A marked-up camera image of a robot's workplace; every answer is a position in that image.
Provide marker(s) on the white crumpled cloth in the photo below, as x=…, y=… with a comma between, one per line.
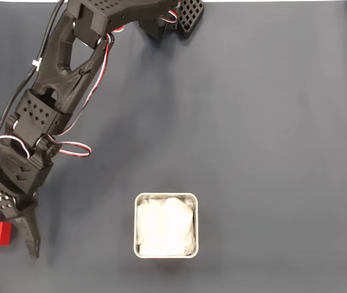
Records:
x=164, y=226

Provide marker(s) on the grey table mat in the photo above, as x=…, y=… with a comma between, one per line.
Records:
x=268, y=122

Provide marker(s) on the square silver metal box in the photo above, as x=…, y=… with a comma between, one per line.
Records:
x=135, y=232

